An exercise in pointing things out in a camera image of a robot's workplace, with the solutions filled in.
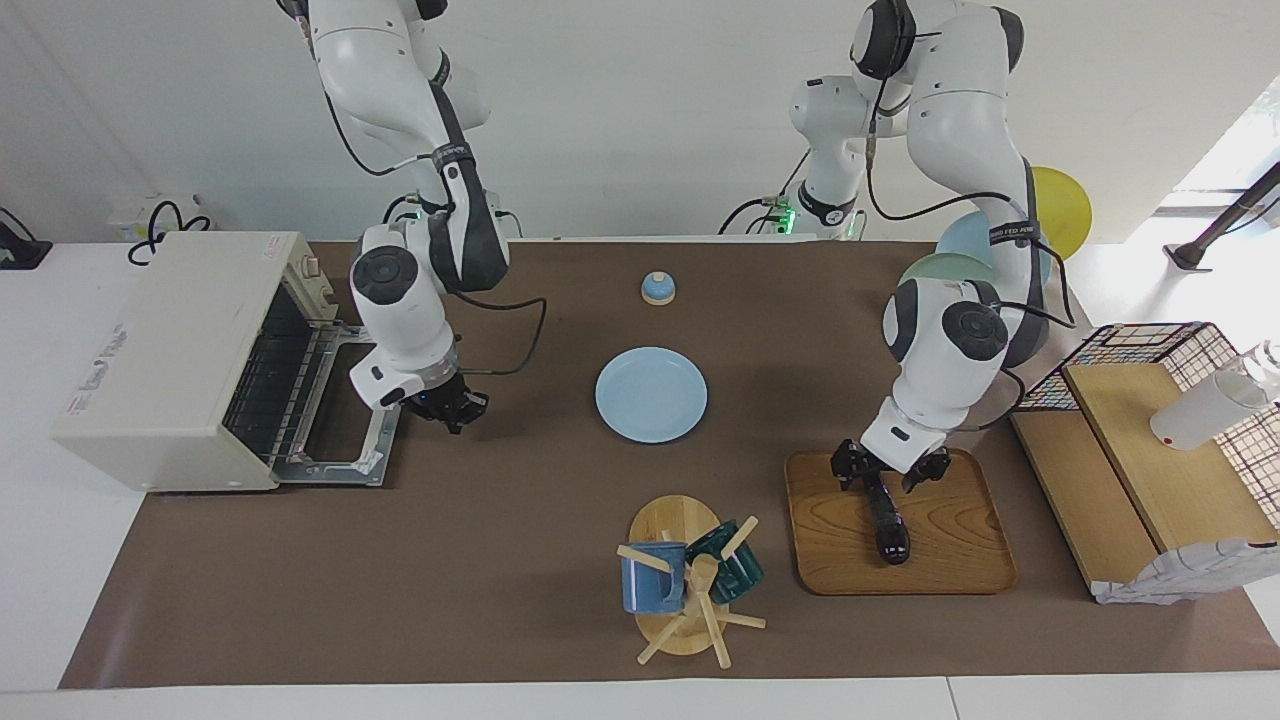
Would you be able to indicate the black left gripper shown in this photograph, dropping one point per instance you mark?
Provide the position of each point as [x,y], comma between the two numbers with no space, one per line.
[885,473]

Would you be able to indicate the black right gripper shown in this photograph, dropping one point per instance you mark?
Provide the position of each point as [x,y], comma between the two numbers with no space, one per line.
[440,395]

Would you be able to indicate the dark purple eggplant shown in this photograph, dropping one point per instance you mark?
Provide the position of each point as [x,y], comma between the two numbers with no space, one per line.
[890,530]

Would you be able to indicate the white toaster oven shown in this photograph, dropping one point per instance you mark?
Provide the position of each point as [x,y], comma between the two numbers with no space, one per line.
[160,380]

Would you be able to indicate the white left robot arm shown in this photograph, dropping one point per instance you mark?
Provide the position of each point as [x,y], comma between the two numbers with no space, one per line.
[945,340]

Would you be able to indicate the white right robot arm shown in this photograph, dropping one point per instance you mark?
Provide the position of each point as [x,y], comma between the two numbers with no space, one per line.
[395,300]

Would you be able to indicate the wooden serving tray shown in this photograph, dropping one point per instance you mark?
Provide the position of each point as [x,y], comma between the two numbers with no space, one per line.
[950,540]

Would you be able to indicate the brown table mat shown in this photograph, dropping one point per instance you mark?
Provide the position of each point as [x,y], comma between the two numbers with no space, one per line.
[480,520]

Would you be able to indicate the dark green ceramic mug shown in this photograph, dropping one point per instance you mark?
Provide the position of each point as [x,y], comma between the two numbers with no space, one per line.
[740,575]

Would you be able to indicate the pale green plate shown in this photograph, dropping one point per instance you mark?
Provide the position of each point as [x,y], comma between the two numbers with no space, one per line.
[940,265]

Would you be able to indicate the wooden mug tree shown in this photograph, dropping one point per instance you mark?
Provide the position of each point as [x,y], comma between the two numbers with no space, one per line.
[670,520]

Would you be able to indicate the small blue call bell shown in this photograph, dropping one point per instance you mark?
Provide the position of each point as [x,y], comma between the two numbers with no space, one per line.
[658,290]

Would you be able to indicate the light blue racked plate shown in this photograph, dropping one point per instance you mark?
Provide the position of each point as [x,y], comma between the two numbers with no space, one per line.
[965,240]

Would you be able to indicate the blue ceramic mug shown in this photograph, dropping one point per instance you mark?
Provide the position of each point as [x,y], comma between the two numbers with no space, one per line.
[645,585]

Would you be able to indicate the wooden stepped shelf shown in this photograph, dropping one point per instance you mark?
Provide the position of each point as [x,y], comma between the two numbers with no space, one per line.
[1150,440]

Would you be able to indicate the yellow plate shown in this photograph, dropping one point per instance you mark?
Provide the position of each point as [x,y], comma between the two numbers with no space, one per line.
[1065,210]

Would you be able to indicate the marbled white panel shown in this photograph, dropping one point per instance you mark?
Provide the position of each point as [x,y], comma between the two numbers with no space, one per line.
[1180,575]

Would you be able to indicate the white plastic bottle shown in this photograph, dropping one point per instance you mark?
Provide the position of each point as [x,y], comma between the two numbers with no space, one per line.
[1200,415]

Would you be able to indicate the black tripod stand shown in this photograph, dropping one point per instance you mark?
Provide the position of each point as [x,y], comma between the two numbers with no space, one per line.
[1225,222]

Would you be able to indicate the black clamp mount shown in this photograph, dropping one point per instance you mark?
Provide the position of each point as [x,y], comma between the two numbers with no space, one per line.
[20,252]

